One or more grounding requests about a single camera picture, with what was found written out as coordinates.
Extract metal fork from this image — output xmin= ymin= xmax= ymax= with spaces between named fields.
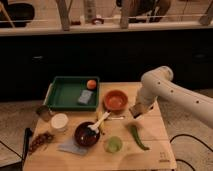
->
xmin=107 ymin=116 xmax=125 ymax=120

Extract white plastic spoon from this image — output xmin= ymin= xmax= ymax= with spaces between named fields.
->
xmin=88 ymin=112 xmax=110 ymax=133

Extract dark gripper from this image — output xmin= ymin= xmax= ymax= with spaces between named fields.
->
xmin=129 ymin=103 xmax=153 ymax=119

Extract green translucent cup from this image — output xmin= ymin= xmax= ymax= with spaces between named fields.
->
xmin=105 ymin=136 xmax=123 ymax=153

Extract orange red bowl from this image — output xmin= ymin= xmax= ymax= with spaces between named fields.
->
xmin=103 ymin=90 xmax=128 ymax=111

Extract green plastic tray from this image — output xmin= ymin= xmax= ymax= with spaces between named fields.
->
xmin=44 ymin=76 xmax=99 ymax=111

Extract green chili pepper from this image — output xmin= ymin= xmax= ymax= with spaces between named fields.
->
xmin=130 ymin=125 xmax=149 ymax=150

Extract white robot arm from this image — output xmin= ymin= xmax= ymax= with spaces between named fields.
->
xmin=129 ymin=66 xmax=213 ymax=129

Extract blue grey sponge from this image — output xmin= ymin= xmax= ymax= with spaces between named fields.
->
xmin=78 ymin=90 xmax=93 ymax=105

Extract black cable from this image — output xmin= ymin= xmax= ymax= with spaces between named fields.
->
xmin=169 ymin=133 xmax=213 ymax=171

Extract grey folded cloth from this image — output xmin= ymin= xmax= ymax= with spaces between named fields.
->
xmin=58 ymin=137 xmax=88 ymax=155

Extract black table clamp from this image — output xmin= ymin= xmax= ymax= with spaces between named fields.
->
xmin=22 ymin=128 xmax=33 ymax=161

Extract dark maroon bowl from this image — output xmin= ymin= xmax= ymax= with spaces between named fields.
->
xmin=74 ymin=122 xmax=100 ymax=148

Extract orange fruit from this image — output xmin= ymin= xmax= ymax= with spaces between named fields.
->
xmin=87 ymin=80 xmax=97 ymax=90

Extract white round container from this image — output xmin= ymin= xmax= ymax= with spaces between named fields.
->
xmin=50 ymin=113 xmax=69 ymax=132

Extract brown dried chili bunch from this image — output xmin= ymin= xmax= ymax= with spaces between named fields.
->
xmin=28 ymin=132 xmax=54 ymax=154

